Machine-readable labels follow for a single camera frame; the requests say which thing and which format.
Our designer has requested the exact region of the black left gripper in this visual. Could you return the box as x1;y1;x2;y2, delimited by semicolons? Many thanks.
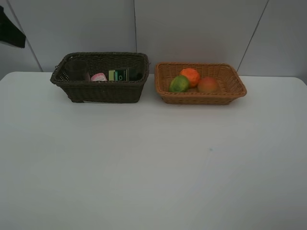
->
0;6;26;48

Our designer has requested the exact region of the translucent purple plastic cup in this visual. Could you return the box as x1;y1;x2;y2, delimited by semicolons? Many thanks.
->
65;59;91;81

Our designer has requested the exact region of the pink lotion bottle white cap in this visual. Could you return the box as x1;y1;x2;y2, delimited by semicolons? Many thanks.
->
91;73;107;81

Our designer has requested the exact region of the black rectangular bottle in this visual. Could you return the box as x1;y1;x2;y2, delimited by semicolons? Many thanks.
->
108;68;142;81

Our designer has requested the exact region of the green yellow mango fruit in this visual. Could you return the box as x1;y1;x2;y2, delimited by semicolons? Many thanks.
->
168;75;189;92

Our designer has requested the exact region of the orange tangerine fruit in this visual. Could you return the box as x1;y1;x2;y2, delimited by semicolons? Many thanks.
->
180;68;200;88

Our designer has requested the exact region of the red yellow peach fruit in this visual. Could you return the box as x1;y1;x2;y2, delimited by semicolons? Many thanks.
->
197;77;218;93

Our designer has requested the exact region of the dark brown wicker basket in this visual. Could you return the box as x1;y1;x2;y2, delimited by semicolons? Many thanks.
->
50;52;149;104

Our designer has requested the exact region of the light brown wicker basket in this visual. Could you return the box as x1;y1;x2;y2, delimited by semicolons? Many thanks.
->
154;62;247;105

